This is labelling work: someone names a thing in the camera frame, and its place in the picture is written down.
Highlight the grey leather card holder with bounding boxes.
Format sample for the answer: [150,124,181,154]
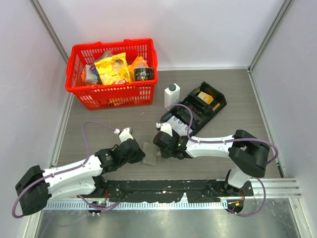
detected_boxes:
[143,142,158,166]

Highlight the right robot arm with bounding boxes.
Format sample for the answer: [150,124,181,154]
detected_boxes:
[153,130,270,196]

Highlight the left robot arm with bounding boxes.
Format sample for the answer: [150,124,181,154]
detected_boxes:
[15,139,145,216]

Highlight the white card boxes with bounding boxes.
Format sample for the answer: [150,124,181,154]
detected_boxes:
[167,116,193,136]

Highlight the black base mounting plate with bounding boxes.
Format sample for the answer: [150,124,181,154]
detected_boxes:
[83,179,254,203]

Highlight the white bottle grey cap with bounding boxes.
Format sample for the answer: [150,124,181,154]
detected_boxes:
[164,83,180,109]

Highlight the black compartment organizer tray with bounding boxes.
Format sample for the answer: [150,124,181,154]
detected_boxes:
[160,81,227,136]

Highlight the black labelled jar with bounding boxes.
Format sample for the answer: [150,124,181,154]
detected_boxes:
[134,67,155,81]

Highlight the grey green snack packet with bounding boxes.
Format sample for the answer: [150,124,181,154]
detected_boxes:
[81,64,98,86]

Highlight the red plastic shopping basket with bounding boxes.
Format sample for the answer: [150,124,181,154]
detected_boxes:
[65,38,158,110]

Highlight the yellow chips bag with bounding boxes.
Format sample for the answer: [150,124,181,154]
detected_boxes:
[94,52,132,85]

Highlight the orange snack bag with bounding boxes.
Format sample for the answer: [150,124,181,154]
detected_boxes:
[128,56,149,81]

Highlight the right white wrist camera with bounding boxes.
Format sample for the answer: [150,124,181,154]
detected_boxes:
[156,122,173,136]

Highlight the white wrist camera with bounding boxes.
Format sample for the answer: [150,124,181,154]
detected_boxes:
[114,127,134,142]
[156,122,173,136]

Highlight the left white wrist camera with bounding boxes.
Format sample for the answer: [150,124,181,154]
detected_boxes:
[114,127,134,142]

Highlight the white slotted cable duct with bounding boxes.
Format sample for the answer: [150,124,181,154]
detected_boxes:
[44,200,227,210]

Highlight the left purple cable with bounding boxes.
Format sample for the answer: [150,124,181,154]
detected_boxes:
[11,121,122,219]

